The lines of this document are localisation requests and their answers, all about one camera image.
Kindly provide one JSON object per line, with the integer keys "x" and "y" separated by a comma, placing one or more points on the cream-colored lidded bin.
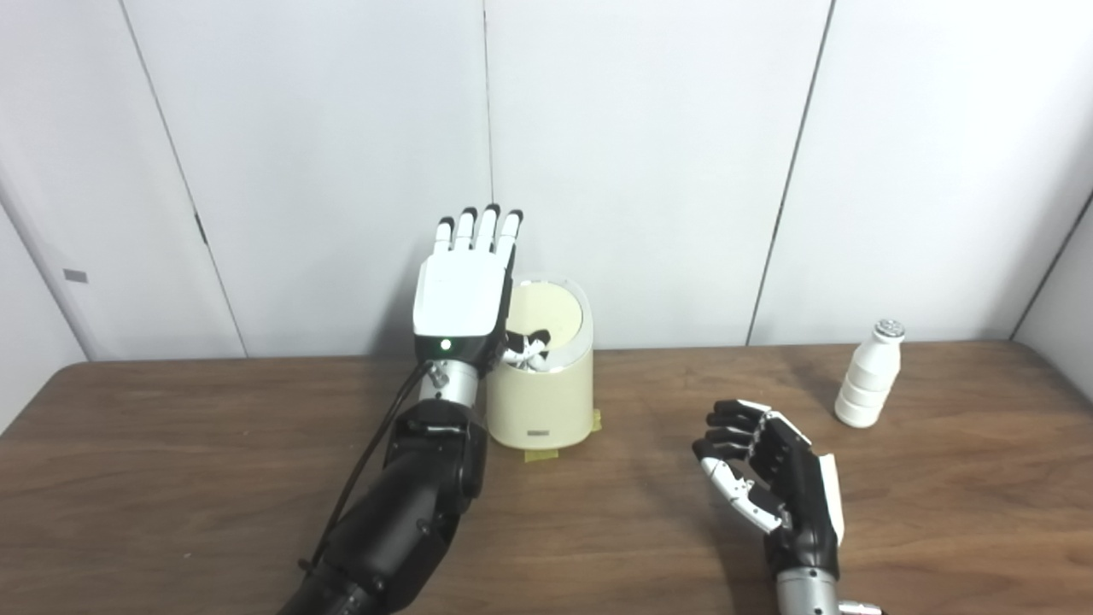
{"x": 538, "y": 401}

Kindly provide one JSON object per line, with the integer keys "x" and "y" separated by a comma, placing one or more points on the black wall panel hinge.
{"x": 201, "y": 229}

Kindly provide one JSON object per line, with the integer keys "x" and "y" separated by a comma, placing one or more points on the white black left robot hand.
{"x": 457, "y": 295}

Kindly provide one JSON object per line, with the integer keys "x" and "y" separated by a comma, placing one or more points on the small white plastic bottle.
{"x": 867, "y": 384}

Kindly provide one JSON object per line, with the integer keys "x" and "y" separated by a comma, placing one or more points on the grey wall label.
{"x": 75, "y": 276}

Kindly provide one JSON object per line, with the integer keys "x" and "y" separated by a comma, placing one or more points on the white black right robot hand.
{"x": 798, "y": 504}

